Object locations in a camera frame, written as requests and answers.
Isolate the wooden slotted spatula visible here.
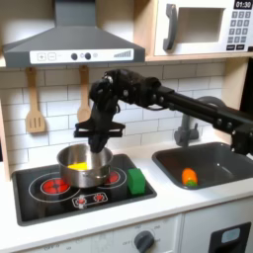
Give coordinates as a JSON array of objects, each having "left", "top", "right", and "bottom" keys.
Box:
[{"left": 25, "top": 67, "right": 47, "bottom": 134}]

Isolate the light wooden shelf board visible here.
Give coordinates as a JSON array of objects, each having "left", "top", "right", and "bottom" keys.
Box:
[{"left": 144, "top": 51, "right": 253, "bottom": 63}]

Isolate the dark grey tap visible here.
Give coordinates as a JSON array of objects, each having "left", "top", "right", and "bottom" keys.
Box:
[{"left": 173, "top": 95, "right": 230, "bottom": 148}]

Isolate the steel pot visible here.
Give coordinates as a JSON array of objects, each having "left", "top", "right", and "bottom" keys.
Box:
[{"left": 56, "top": 142, "right": 114, "bottom": 189}]

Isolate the white toy microwave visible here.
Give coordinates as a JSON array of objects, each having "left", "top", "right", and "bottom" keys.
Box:
[{"left": 153, "top": 0, "right": 253, "bottom": 57}]

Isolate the grey oven knob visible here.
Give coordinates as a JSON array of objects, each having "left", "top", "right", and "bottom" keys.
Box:
[{"left": 133, "top": 229, "right": 156, "bottom": 253}]

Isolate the yellow block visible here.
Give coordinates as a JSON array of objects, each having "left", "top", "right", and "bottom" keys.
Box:
[{"left": 67, "top": 161, "right": 90, "bottom": 172}]

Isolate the wooden spoon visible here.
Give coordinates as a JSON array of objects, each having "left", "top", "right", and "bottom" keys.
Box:
[{"left": 76, "top": 65, "right": 95, "bottom": 124}]

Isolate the dark grey sink basin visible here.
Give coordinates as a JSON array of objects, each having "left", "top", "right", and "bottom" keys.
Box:
[{"left": 151, "top": 141, "right": 253, "bottom": 191}]

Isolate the black toy stove top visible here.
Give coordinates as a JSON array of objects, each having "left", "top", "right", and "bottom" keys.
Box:
[{"left": 11, "top": 153, "right": 158, "bottom": 227}]

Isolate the thin black cable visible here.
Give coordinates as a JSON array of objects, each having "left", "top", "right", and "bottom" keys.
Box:
[{"left": 144, "top": 102, "right": 166, "bottom": 112}]

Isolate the grey extractor hood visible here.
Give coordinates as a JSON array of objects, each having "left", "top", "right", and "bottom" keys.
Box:
[{"left": 2, "top": 0, "right": 146, "bottom": 68}]

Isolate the green block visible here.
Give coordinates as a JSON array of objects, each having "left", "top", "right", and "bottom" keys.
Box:
[{"left": 126, "top": 167, "right": 146, "bottom": 196}]

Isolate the orange toy carrot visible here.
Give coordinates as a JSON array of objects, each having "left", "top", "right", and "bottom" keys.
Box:
[{"left": 181, "top": 167, "right": 199, "bottom": 188}]

